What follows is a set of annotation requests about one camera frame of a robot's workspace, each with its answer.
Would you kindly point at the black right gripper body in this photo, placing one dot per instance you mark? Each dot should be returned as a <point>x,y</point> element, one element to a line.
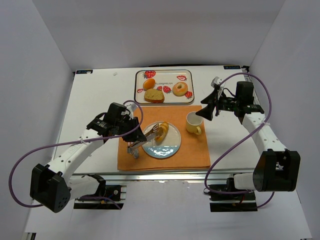
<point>216,105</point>

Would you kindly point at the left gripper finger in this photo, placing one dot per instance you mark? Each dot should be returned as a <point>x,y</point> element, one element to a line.
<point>132,125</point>
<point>131,137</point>

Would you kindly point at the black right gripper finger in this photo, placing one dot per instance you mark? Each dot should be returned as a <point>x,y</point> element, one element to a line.
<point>210,98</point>
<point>207,112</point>

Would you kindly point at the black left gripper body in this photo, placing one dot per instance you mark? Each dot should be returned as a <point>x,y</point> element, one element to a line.
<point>131,128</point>

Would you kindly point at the silver metal tongs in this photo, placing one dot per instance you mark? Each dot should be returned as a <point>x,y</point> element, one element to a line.
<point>155,131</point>

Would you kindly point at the striped long bread roll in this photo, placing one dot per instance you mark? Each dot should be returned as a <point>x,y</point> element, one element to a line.
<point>162,131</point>

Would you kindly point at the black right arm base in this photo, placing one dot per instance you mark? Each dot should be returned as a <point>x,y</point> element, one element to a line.
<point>227,201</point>

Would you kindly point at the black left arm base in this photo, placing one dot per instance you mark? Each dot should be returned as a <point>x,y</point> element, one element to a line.
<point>105,197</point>

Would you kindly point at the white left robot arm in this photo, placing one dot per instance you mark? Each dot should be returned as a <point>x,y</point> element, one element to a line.
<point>53,185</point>

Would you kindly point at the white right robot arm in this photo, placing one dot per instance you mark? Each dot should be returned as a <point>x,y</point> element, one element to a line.
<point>277,168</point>

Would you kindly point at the brown bread slice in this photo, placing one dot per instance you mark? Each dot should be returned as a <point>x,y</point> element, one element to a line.
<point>154,96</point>

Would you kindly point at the silver table knife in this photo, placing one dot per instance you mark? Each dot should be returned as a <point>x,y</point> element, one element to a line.
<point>136,154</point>

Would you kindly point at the yellow white mug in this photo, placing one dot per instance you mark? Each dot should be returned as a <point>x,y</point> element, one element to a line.
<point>193,123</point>

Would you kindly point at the white blue leaf plate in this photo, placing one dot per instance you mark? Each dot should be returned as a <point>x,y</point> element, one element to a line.
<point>167,147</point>

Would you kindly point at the right blue table label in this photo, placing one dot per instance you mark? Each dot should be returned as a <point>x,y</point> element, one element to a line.
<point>231,67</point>

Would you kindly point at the blue table label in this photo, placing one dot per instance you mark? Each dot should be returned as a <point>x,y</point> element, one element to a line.
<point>84,71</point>
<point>231,67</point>

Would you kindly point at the orange cloth placemat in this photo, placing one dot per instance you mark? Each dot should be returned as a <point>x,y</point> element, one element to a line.
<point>192,154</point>

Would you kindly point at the strawberry pattern tray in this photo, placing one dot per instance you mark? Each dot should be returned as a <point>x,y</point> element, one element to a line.
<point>164,81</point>

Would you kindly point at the round orange bun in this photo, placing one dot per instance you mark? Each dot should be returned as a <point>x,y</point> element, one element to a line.
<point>149,84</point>

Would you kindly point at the left blue table label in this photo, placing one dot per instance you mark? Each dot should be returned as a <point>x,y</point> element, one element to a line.
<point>84,71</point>

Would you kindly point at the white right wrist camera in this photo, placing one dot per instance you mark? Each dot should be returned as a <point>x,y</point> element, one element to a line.
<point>218,88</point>

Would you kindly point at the glazed ring donut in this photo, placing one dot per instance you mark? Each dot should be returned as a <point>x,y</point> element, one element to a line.
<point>180,89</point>

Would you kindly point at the aluminium table frame rail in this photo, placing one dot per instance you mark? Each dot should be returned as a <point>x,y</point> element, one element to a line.
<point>192,176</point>

